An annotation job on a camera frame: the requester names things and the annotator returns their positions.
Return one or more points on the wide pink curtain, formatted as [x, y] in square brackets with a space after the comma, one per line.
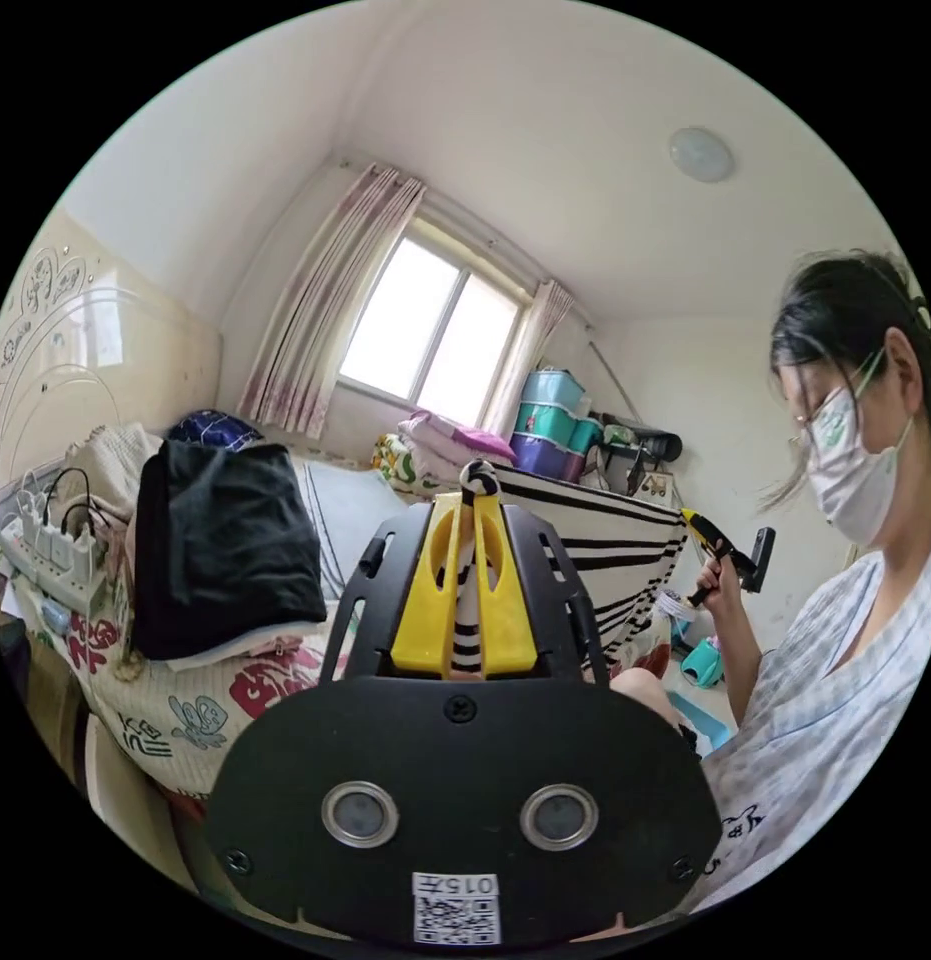
[322, 307]

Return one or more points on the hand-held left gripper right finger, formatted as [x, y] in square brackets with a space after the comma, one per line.
[510, 622]

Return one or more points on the white power strip with chargers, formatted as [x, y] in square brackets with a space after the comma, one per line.
[52, 551]

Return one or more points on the person's right hand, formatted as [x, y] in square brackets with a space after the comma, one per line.
[724, 589]

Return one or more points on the window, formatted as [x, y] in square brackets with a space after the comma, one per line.
[435, 330]

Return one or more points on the cream ornamented headboard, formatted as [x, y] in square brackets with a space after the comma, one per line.
[82, 352]

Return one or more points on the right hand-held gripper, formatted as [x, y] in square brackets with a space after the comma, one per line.
[720, 551]

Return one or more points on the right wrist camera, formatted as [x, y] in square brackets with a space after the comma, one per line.
[762, 559]

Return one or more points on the black shelf with items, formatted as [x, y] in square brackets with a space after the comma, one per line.
[637, 457]

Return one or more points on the stacked teal and purple boxes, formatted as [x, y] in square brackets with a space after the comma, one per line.
[555, 427]

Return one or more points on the bed with printed quilt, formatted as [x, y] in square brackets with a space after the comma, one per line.
[180, 705]

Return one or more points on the round ceiling lamp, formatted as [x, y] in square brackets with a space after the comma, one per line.
[702, 154]

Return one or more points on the pile of clothes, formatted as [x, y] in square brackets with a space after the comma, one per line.
[225, 540]

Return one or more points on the person's body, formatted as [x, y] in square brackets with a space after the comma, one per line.
[832, 637]

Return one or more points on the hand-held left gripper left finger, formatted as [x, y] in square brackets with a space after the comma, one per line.
[424, 615]

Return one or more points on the light grey striped pillow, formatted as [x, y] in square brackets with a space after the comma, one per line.
[352, 517]

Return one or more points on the narrow pink curtain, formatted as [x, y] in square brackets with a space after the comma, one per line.
[529, 360]

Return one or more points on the person's right forearm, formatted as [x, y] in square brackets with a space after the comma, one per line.
[739, 660]

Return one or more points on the folded colourful blankets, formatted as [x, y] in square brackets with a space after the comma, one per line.
[442, 442]

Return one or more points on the black and white striped shirt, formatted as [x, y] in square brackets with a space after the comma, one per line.
[585, 525]

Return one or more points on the dark blue patterned cushion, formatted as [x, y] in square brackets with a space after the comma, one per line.
[214, 427]

